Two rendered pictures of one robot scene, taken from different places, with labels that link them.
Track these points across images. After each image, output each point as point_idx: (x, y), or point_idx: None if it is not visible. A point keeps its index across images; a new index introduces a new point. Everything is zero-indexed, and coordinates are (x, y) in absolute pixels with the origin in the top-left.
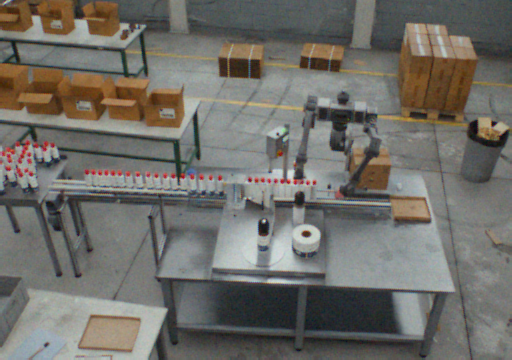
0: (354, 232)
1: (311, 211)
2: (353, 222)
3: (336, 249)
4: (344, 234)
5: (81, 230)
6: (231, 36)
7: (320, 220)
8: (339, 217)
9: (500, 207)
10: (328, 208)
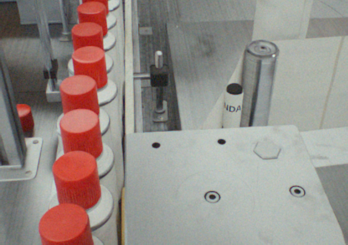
0: None
1: (184, 45)
2: None
3: (330, 17)
4: (253, 5)
5: None
6: None
7: (231, 25)
8: (174, 13)
9: None
10: (139, 25)
